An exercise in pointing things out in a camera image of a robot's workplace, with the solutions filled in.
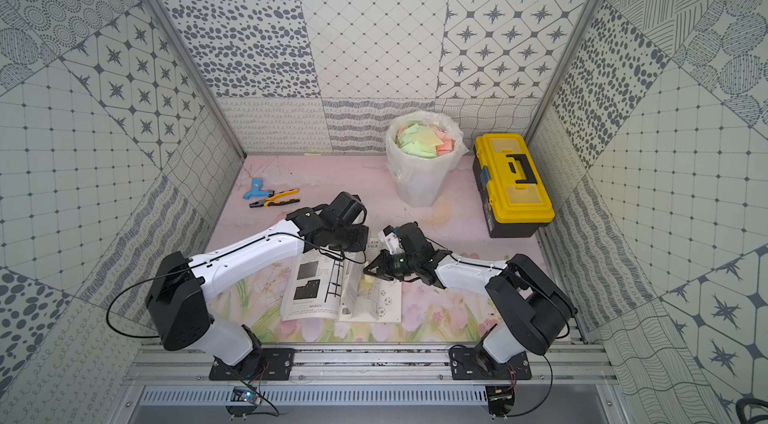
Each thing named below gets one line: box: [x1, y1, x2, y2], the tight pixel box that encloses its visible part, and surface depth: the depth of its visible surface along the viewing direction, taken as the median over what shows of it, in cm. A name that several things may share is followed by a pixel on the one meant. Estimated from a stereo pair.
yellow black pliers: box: [249, 188, 300, 208], surface depth 107 cm
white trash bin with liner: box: [385, 110, 469, 208], surface depth 90 cm
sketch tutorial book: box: [281, 237, 402, 323], surface depth 83 cm
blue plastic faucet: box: [243, 178, 275, 201], surface depth 109 cm
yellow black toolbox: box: [472, 133, 555, 238], surface depth 93 cm
